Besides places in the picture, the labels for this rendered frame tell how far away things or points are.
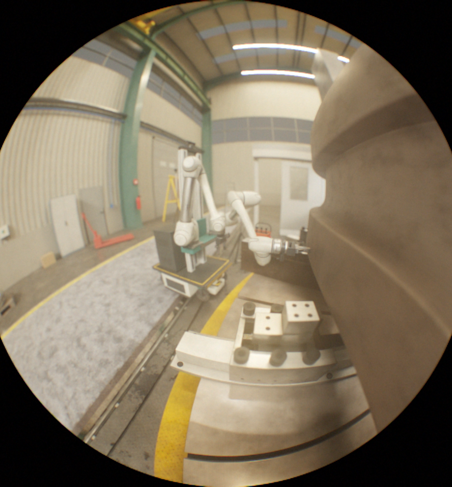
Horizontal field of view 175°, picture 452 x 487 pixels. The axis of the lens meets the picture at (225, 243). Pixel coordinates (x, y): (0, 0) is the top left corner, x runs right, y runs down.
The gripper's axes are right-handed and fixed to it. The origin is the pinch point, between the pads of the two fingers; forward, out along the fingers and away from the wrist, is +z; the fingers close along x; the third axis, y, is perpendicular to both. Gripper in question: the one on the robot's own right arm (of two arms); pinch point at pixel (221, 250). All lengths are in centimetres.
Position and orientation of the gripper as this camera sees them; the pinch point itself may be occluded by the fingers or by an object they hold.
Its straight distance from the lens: 147.6
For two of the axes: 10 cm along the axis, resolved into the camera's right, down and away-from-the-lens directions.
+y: -8.9, -1.3, 4.3
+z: 0.2, 9.4, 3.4
